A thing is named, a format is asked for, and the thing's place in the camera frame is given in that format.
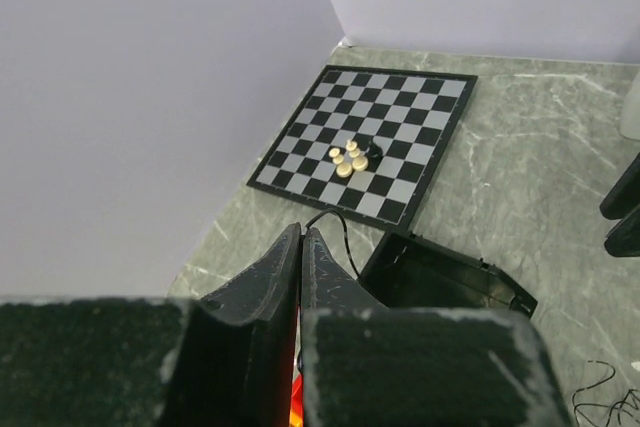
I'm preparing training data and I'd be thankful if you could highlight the black white chessboard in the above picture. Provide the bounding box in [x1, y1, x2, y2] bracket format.
[247, 65, 478, 230]

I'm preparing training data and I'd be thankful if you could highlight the red plastic bin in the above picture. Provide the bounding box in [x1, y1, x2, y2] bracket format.
[289, 374, 304, 427]

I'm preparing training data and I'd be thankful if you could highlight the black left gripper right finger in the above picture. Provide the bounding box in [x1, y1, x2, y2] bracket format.
[300, 227, 572, 426]

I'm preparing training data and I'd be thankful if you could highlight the dark brown cable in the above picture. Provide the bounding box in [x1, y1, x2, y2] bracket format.
[571, 359, 640, 427]

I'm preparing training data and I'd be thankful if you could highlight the black chess piece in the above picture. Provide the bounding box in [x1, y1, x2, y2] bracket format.
[366, 138, 384, 159]

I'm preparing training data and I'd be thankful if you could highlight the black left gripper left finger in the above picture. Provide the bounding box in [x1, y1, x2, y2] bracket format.
[1, 223, 302, 426]

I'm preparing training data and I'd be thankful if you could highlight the white chess piece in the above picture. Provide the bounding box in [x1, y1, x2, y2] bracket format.
[329, 147, 344, 165]
[345, 139, 361, 159]

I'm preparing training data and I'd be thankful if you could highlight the black thin cable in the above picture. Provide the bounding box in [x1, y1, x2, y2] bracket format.
[303, 209, 361, 281]

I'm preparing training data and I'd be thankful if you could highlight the black plastic bin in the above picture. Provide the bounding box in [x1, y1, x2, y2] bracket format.
[359, 231, 538, 317]

